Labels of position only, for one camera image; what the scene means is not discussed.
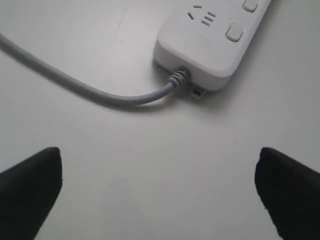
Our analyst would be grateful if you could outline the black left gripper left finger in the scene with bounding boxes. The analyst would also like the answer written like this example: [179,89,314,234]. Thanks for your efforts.
[0,147,63,240]

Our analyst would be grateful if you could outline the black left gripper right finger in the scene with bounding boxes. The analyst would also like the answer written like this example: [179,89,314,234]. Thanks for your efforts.
[254,147,320,240]

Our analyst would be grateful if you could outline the white five-outlet power strip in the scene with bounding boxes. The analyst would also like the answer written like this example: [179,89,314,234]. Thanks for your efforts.
[153,0,271,99]

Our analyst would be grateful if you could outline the grey power cable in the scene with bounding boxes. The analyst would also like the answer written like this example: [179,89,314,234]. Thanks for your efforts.
[0,32,191,107]

